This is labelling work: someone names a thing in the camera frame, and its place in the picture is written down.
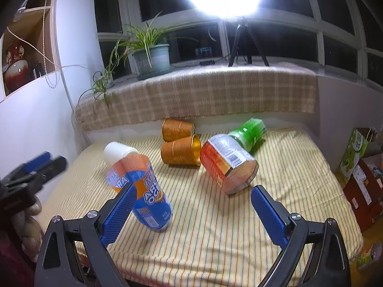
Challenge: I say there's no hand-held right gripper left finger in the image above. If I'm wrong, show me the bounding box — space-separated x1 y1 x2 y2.
34 182 138 287

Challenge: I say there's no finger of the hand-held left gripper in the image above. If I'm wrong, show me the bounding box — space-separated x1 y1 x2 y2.
20 151 53 174
30 155 69 186

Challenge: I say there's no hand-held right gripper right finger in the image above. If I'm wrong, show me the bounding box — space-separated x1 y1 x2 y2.
251 185 351 287

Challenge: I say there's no golden paper cup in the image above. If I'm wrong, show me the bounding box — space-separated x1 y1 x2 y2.
162 118 196 142
160 134 202 167

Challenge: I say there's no person's left forearm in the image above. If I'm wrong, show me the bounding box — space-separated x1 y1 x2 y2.
0 215 38 287

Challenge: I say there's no person's left hand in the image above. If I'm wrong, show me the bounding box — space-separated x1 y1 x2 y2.
13 196 43 259

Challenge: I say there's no orange blue white-capped bottle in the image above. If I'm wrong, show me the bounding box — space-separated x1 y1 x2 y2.
103 142 174 232

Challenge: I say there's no red label green-capped bottle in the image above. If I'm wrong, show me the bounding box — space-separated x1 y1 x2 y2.
199 118 268 197

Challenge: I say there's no small black shelf item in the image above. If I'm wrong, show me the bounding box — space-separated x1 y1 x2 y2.
29 61 46 80

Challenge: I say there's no red white vase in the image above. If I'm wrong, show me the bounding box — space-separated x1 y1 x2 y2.
3 42 32 95

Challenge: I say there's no red cardboard box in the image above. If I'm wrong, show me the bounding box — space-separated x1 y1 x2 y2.
342 155 383 231

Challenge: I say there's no green cardboard box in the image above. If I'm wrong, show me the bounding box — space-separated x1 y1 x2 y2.
337 127 377 183

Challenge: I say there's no colourful snack package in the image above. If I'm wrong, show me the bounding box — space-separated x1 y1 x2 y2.
355 242 383 276

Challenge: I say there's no beige plaid blanket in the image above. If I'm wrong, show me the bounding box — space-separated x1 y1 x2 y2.
74 65 318 132

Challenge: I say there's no potted spider plant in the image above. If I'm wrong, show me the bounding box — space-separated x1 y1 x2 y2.
78 11 200 115

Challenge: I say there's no black tripod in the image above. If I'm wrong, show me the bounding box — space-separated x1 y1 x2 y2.
227 17 270 67

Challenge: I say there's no white cable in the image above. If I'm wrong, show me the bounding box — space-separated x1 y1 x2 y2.
5 25 79 126

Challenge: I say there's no white bead cord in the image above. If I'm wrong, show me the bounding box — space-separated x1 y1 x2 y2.
43 0 59 89

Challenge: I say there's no wooden wall shelf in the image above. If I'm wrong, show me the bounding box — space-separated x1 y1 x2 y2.
0 0 61 100

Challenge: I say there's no white window frame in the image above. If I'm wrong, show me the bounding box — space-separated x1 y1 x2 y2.
95 0 383 92

